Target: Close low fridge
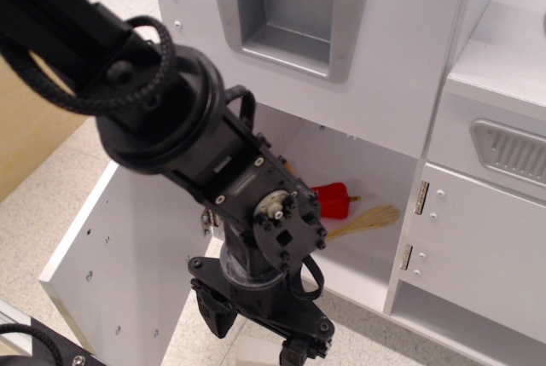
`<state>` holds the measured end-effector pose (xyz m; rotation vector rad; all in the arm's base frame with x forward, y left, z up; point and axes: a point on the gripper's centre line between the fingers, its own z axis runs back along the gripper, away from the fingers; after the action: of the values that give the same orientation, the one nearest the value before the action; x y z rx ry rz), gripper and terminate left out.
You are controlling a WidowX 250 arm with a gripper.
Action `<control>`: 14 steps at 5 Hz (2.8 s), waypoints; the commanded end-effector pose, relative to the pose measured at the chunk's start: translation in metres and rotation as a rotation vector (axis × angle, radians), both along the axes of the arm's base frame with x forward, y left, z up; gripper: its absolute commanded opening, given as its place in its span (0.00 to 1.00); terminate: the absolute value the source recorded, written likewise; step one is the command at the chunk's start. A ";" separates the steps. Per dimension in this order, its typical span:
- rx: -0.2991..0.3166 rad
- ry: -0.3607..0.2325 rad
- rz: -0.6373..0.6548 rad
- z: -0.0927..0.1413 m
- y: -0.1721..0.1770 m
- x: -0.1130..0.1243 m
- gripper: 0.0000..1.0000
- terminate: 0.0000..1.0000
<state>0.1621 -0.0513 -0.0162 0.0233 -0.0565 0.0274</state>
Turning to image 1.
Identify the wooden board panel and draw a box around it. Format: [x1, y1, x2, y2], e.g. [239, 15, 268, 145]
[0, 0, 100, 203]

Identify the grey oven vent panel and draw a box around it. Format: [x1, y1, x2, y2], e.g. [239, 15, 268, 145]
[467, 119, 545, 201]

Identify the white toy fridge cabinet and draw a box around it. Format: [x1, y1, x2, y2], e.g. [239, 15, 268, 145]
[147, 0, 473, 316]

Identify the lower metal hinge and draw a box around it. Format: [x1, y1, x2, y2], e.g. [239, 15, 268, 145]
[400, 244, 413, 270]

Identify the white low fridge door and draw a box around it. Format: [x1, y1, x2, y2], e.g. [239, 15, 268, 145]
[39, 163, 211, 365]

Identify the metal hinge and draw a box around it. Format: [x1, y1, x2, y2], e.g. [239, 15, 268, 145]
[414, 181, 430, 215]
[400, 244, 413, 270]

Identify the white toy oven unit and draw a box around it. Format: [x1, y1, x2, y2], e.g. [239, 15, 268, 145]
[384, 0, 545, 365]

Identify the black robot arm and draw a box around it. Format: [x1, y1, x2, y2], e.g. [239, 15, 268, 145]
[1, 0, 334, 365]

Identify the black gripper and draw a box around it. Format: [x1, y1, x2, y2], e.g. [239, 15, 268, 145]
[188, 247, 334, 366]

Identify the wooden toy spatula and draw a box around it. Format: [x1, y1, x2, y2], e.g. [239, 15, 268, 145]
[325, 205, 400, 241]

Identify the upper metal hinge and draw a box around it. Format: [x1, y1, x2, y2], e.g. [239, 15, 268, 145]
[414, 181, 430, 215]

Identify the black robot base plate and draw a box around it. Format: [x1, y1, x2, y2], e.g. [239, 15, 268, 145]
[0, 299, 107, 366]

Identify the red toy bell pepper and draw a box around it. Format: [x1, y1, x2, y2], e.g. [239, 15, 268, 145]
[311, 182, 362, 219]

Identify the grey ice dispenser recess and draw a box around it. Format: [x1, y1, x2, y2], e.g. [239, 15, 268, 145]
[216, 0, 366, 84]

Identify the white lower cabinet door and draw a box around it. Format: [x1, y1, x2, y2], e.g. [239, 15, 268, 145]
[400, 164, 545, 341]

